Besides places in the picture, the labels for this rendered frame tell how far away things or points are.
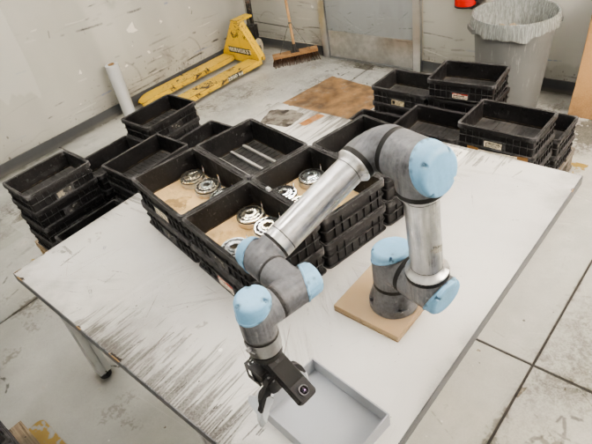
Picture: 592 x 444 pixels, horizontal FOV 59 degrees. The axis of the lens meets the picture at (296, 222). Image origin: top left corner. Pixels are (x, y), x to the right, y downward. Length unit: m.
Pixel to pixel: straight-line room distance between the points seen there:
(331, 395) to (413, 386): 0.22
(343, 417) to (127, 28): 4.32
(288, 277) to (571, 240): 2.21
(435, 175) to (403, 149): 0.09
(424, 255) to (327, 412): 0.49
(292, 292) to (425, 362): 0.62
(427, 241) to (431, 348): 0.40
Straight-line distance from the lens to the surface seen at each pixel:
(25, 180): 3.38
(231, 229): 1.88
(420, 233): 1.28
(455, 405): 2.32
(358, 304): 1.67
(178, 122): 3.48
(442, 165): 1.15
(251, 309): 1.00
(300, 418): 1.48
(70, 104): 5.01
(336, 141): 2.16
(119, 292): 2.01
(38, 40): 4.84
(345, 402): 1.49
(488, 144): 2.82
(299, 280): 1.06
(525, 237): 1.96
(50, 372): 2.92
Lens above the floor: 1.96
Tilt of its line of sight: 38 degrees down
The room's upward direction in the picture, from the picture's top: 11 degrees counter-clockwise
